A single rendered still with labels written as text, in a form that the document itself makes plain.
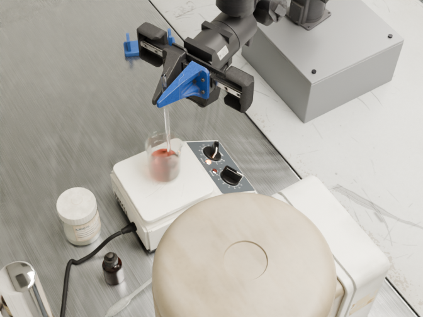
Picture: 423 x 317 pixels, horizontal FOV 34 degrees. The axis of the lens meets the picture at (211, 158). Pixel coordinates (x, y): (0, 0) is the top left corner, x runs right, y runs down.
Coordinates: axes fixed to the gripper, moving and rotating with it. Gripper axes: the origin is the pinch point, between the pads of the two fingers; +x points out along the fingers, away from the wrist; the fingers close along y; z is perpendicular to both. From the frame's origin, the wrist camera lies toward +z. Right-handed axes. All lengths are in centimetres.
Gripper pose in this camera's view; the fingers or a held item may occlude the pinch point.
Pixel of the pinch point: (171, 88)
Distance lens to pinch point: 94.2
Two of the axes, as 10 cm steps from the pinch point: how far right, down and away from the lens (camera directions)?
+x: -5.8, 6.5, -4.9
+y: -8.1, -4.7, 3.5
